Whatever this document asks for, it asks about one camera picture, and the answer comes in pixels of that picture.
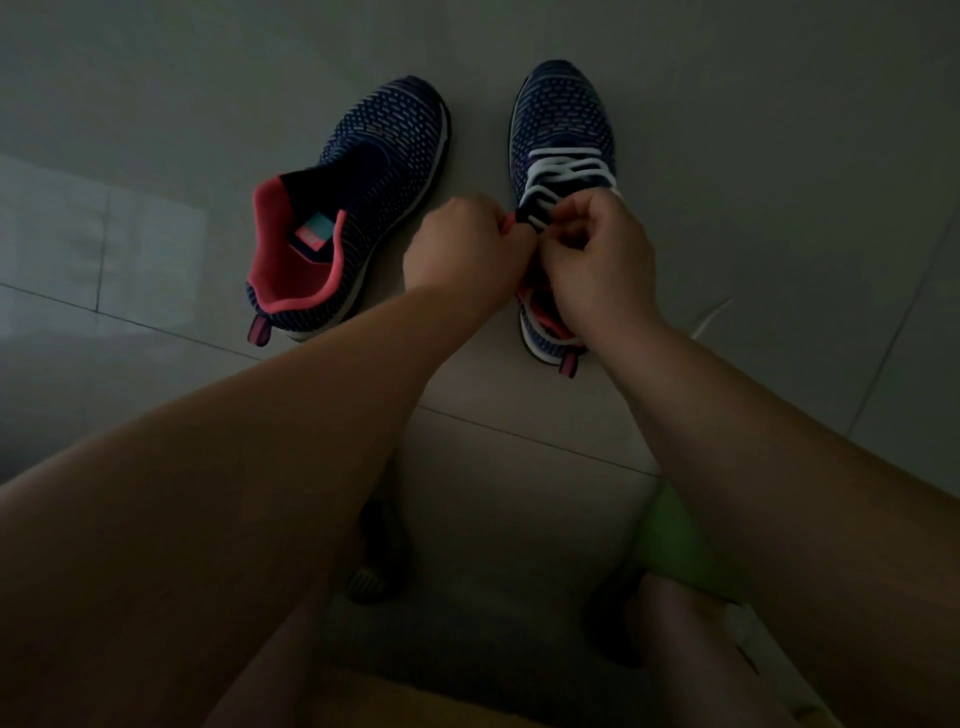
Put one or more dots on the person's left leg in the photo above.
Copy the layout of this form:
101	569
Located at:
262	675

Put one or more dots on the person's left forearm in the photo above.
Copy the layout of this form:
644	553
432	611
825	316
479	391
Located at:
180	525

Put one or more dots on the person's right forearm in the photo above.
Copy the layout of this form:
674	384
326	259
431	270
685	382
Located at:
810	525

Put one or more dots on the person's right hand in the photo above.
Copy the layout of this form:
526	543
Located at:
600	270

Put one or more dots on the white shoelace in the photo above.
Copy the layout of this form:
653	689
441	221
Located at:
562	169

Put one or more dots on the person's left hand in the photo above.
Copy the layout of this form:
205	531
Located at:
461	251

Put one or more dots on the person's right leg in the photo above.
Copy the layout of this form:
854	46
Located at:
697	660

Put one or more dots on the blue knit sneaker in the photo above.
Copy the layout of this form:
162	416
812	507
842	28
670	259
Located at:
390	135
562	105

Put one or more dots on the green foam slipper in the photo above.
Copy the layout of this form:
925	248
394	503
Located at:
379	562
675	547

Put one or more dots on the person's leg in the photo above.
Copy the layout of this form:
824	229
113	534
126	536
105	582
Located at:
697	660
262	675

